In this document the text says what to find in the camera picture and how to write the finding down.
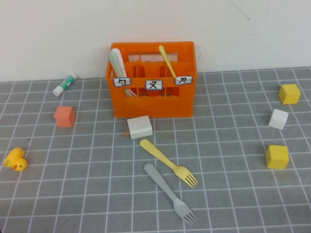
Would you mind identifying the orange plastic cutlery holder crate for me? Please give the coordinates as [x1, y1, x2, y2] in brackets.
[104, 41, 198, 119]

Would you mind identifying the salmon orange cube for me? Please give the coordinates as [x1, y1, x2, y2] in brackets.
[53, 106, 76, 128]

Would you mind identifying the yellow plastic knife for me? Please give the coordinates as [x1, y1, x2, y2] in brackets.
[158, 45, 177, 78]

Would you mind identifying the grey plastic fork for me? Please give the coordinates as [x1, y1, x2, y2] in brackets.
[143, 162, 198, 225]

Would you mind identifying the grey grid tablecloth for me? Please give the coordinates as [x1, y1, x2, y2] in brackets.
[0, 67, 311, 233]

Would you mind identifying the yellow rubber duck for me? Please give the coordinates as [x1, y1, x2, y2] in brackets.
[3, 147, 28, 172]

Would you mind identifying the mint green plastic spoon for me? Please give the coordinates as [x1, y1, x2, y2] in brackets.
[108, 51, 133, 97]

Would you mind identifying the yellow plastic fork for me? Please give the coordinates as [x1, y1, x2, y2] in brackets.
[139, 139, 198, 189]

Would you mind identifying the white charger plug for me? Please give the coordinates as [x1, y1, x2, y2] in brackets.
[122, 115, 153, 140]

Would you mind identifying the white green glue stick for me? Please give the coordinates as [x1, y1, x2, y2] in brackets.
[52, 73, 78, 97]

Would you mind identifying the yellow cube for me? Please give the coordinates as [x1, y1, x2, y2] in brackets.
[265, 145, 290, 169]
[278, 83, 301, 105]

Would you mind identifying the white cube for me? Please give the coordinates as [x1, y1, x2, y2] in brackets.
[268, 109, 289, 130]

